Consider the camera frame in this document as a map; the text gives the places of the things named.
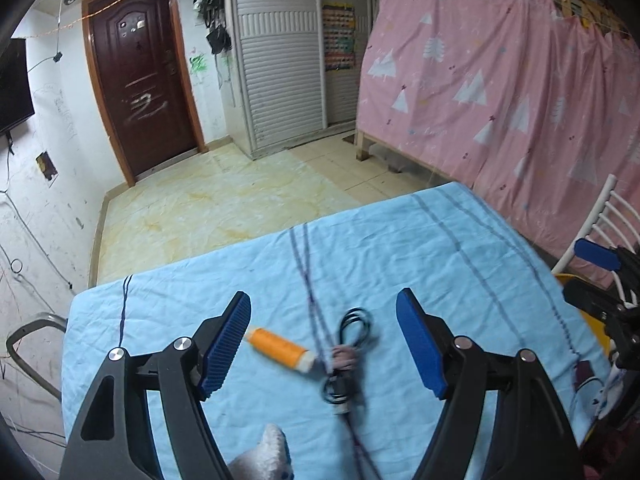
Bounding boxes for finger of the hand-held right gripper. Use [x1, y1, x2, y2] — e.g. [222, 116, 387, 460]
[562, 277, 640, 326]
[574, 238, 640, 273]

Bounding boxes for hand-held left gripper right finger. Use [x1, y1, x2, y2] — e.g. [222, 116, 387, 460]
[396, 287, 586, 480]

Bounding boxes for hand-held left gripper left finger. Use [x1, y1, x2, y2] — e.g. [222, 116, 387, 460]
[59, 290, 252, 480]

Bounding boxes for yellow bin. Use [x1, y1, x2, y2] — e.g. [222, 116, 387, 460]
[552, 272, 618, 361]

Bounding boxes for orange thread spool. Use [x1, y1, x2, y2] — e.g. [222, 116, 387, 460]
[243, 326, 317, 375]

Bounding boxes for white patterned cloth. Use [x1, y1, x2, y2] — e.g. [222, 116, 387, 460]
[570, 360, 626, 418]

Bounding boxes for white chair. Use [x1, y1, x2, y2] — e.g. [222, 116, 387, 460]
[552, 174, 640, 306]

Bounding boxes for light blue bed sheet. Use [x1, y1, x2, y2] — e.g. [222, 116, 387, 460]
[60, 180, 613, 480]

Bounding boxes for white plush item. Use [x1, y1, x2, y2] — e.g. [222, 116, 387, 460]
[227, 422, 296, 480]

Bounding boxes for pink tree print curtain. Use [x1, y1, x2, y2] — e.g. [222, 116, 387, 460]
[356, 0, 640, 266]

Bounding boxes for white slatted wardrobe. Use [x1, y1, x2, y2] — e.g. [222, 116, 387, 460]
[222, 0, 376, 161]

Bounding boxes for dark brown door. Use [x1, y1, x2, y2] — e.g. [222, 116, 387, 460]
[81, 0, 208, 188]

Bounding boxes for black hanging bags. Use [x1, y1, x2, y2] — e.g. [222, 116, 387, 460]
[192, 0, 232, 53]

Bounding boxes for colourful chart poster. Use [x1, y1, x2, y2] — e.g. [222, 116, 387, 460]
[322, 2, 357, 73]

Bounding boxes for black coiled cable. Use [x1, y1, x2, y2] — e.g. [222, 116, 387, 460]
[320, 307, 376, 413]

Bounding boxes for grey metal chair frame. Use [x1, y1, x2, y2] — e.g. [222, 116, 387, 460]
[5, 312, 68, 401]

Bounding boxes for dark wall box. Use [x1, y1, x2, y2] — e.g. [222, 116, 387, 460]
[35, 150, 58, 181]

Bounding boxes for black wall television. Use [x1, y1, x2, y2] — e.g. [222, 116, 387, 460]
[0, 37, 36, 136]

